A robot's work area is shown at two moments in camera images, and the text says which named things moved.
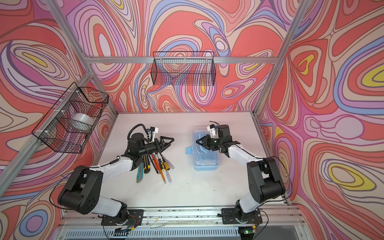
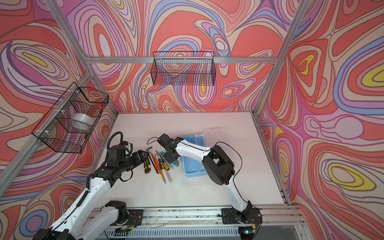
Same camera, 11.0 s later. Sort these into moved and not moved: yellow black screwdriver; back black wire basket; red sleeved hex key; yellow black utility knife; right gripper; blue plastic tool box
Moved: blue plastic tool box; right gripper
Not moved: yellow black screwdriver; yellow black utility knife; back black wire basket; red sleeved hex key
